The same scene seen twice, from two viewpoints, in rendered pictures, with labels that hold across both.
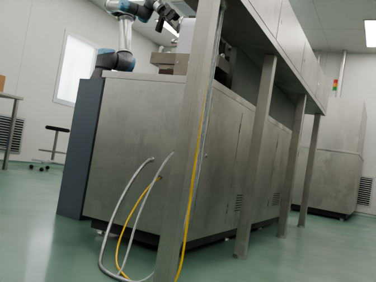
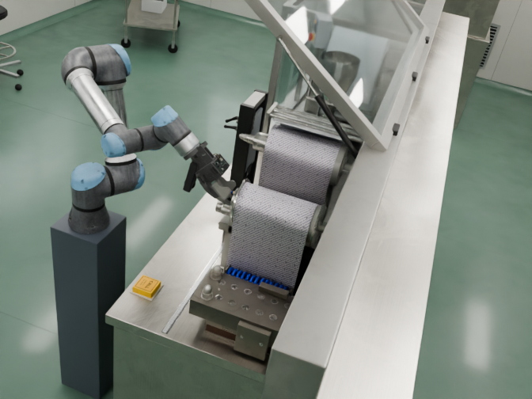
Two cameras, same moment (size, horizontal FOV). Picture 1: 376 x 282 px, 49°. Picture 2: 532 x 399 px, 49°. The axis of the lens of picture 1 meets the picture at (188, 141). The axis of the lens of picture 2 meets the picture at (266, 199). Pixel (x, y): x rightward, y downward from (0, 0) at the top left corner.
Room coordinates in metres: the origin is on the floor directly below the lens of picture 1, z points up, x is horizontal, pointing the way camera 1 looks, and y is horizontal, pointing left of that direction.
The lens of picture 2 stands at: (0.92, 0.38, 2.29)
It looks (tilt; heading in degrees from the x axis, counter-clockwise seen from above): 34 degrees down; 348
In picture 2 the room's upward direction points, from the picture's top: 10 degrees clockwise
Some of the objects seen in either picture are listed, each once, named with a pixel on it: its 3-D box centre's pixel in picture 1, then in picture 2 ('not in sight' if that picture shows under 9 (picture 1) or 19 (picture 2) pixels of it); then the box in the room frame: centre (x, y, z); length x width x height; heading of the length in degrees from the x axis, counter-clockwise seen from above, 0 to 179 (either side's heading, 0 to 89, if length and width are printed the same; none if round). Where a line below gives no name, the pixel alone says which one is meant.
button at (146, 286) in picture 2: not in sight; (146, 286); (2.37, 0.41, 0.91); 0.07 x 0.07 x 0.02; 64
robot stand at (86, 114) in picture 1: (89, 149); (91, 306); (2.73, 0.64, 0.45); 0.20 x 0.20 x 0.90; 63
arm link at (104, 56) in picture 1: (106, 58); (89, 184); (2.73, 0.63, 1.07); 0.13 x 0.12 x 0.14; 122
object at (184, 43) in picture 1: (194, 53); (262, 262); (2.31, 0.05, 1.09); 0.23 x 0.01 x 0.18; 64
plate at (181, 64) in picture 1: (183, 65); (252, 341); (2.10, 0.08, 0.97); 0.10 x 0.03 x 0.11; 64
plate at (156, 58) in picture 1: (189, 62); (259, 311); (2.19, 0.06, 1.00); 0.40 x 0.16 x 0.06; 64
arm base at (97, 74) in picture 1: (102, 75); (89, 210); (2.73, 0.64, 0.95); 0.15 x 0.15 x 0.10
